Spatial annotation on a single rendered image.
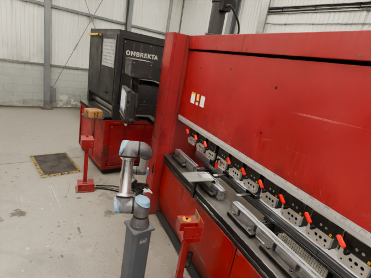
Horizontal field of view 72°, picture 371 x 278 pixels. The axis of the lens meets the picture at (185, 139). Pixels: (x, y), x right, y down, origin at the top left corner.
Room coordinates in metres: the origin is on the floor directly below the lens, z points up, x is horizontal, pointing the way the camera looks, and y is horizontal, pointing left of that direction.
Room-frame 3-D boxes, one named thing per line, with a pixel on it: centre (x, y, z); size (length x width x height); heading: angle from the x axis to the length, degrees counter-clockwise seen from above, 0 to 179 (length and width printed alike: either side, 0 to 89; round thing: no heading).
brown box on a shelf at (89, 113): (3.77, 1.47, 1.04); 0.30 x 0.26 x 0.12; 40
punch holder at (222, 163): (2.14, -0.39, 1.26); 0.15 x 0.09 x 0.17; 28
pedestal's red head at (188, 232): (1.79, -0.15, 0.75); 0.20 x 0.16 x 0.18; 20
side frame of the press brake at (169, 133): (3.24, 0.00, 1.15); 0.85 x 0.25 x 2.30; 118
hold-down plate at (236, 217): (1.74, -0.54, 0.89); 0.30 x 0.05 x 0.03; 28
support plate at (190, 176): (2.23, -0.17, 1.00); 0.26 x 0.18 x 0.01; 118
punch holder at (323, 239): (1.26, -0.86, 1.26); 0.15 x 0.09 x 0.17; 28
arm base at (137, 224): (1.66, 0.23, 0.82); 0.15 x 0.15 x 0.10
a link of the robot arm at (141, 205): (1.66, 0.24, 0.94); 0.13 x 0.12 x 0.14; 103
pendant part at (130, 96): (3.09, 0.78, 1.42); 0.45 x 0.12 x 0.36; 24
